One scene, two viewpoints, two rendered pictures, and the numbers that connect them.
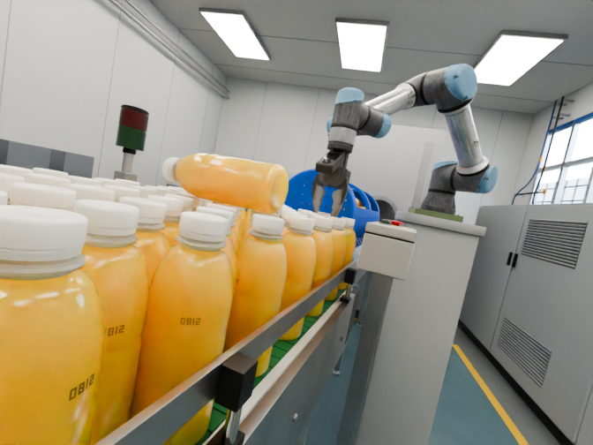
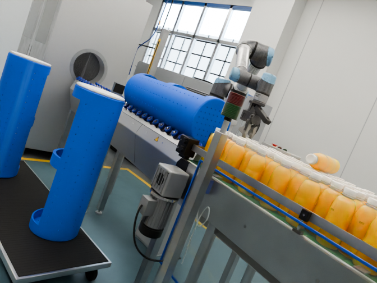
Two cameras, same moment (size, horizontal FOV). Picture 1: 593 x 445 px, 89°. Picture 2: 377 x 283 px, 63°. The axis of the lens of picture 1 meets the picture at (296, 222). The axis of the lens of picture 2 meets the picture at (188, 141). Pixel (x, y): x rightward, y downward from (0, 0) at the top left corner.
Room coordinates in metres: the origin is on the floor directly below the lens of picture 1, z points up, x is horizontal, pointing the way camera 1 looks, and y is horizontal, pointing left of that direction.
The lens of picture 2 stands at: (0.29, 1.49, 1.17)
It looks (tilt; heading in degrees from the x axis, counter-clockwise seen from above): 7 degrees down; 299
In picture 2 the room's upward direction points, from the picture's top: 21 degrees clockwise
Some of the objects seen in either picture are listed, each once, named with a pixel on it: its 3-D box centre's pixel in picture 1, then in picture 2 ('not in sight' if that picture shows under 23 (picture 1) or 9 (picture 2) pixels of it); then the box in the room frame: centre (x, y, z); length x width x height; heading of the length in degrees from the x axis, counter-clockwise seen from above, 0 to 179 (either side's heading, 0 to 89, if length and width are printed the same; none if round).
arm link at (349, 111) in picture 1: (348, 110); (266, 84); (0.87, -0.08, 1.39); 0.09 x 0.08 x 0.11; 124
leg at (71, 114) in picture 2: not in sight; (63, 138); (2.92, -0.67, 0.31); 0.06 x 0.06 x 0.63; 70
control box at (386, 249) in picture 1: (389, 246); (277, 157); (0.70, -0.22, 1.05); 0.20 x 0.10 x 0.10; 160
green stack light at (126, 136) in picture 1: (131, 139); (230, 110); (0.76, 0.45, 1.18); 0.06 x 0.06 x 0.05
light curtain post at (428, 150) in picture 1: (404, 254); (135, 114); (2.28, -0.85, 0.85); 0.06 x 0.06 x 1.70; 70
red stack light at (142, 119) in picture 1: (133, 120); (235, 99); (0.76, 0.45, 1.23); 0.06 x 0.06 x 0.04
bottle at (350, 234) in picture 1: (340, 254); not in sight; (0.82, -0.14, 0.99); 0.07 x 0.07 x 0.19
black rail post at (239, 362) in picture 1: (232, 406); not in sight; (0.24, 0.02, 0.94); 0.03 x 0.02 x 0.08; 160
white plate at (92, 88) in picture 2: not in sight; (101, 91); (1.65, 0.23, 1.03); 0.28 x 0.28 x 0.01
